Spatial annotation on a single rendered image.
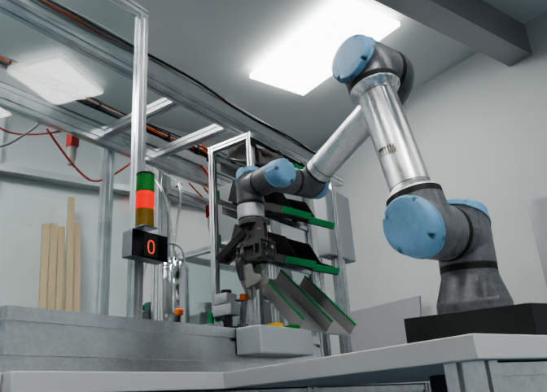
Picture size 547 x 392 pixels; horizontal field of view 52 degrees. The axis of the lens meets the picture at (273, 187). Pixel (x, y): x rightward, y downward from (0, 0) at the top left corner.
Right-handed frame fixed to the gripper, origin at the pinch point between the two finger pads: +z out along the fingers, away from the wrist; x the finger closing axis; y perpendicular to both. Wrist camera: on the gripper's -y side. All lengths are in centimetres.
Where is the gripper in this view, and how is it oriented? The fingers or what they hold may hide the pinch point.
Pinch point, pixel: (249, 295)
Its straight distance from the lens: 151.1
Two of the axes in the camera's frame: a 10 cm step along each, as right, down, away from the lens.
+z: 0.7, 9.3, -3.6
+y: 8.1, -2.6, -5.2
